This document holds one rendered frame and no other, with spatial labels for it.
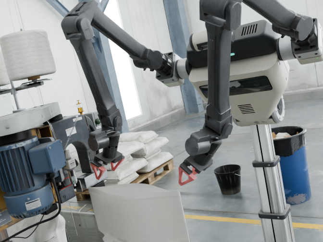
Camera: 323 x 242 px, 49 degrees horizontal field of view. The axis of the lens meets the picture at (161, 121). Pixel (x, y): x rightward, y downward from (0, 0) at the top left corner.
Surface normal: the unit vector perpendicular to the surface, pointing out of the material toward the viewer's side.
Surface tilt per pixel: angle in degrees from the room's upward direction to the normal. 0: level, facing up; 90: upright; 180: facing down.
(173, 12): 90
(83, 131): 90
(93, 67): 103
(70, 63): 90
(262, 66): 40
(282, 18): 119
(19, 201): 92
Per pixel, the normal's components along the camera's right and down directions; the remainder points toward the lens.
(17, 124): 0.60, 0.00
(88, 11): 0.77, 0.14
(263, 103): -0.29, 0.80
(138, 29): 0.82, -0.08
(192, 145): -0.73, 0.08
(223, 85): 0.60, 0.46
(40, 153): -0.16, 0.18
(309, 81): -0.54, 0.23
